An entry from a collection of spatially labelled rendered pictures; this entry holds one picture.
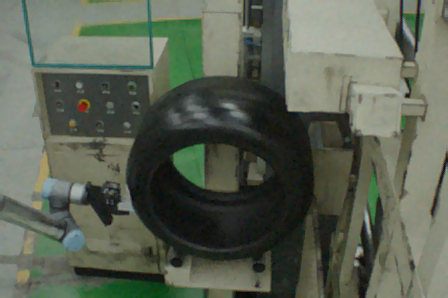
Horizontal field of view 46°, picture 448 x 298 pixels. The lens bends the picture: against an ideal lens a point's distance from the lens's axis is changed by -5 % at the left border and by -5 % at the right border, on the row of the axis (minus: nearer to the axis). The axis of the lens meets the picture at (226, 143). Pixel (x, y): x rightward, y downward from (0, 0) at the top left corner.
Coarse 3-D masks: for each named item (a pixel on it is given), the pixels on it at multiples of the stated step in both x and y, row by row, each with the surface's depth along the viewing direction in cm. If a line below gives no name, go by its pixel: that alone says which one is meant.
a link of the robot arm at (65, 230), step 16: (0, 192) 158; (0, 208) 158; (16, 208) 162; (32, 208) 168; (16, 224) 164; (32, 224) 167; (48, 224) 171; (64, 224) 176; (64, 240) 176; (80, 240) 177
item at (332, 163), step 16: (320, 128) 205; (336, 128) 207; (320, 144) 194; (336, 144) 211; (352, 144) 193; (320, 160) 193; (336, 160) 192; (352, 160) 192; (320, 176) 196; (336, 176) 196; (320, 192) 200; (336, 192) 200; (320, 208) 204; (336, 208) 204
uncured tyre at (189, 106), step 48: (192, 96) 162; (240, 96) 161; (144, 144) 161; (192, 144) 156; (240, 144) 155; (288, 144) 158; (144, 192) 167; (192, 192) 201; (240, 192) 203; (288, 192) 163; (192, 240) 179; (240, 240) 191
